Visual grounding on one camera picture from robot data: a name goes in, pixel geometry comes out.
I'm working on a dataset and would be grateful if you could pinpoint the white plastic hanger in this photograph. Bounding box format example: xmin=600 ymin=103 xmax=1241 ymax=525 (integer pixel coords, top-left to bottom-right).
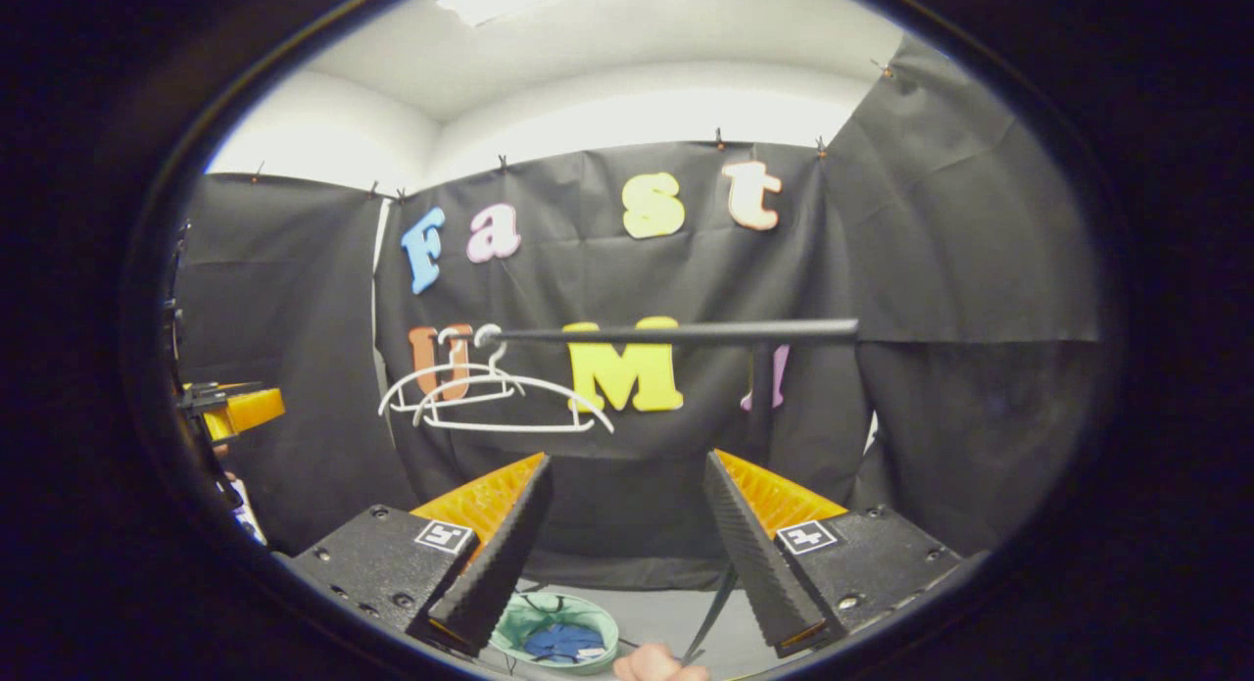
xmin=411 ymin=324 xmax=615 ymax=435
xmin=377 ymin=326 xmax=520 ymax=415

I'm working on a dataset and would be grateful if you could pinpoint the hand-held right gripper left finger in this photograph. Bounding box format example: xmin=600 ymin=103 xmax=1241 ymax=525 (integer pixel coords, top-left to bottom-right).
xmin=289 ymin=453 xmax=553 ymax=657

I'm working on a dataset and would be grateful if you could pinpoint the green laundry hamper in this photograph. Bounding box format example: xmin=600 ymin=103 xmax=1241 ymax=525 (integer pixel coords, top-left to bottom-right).
xmin=488 ymin=591 xmax=621 ymax=676

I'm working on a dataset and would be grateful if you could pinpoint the black clothes rack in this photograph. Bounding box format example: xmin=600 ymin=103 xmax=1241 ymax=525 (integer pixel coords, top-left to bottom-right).
xmin=485 ymin=317 xmax=860 ymax=664

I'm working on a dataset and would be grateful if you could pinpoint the pale pink rounded object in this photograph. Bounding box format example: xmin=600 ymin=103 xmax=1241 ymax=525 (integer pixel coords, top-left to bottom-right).
xmin=614 ymin=644 xmax=709 ymax=681

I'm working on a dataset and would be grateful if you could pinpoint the black backdrop cloth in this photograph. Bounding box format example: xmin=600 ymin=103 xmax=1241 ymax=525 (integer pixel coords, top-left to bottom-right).
xmin=176 ymin=34 xmax=1108 ymax=592

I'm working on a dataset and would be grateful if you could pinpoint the blue shirt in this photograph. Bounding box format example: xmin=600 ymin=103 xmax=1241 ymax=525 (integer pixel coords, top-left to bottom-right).
xmin=524 ymin=622 xmax=607 ymax=662

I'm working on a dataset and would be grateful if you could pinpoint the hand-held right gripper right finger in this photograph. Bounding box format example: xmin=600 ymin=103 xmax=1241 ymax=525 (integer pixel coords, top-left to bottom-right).
xmin=703 ymin=450 xmax=966 ymax=659

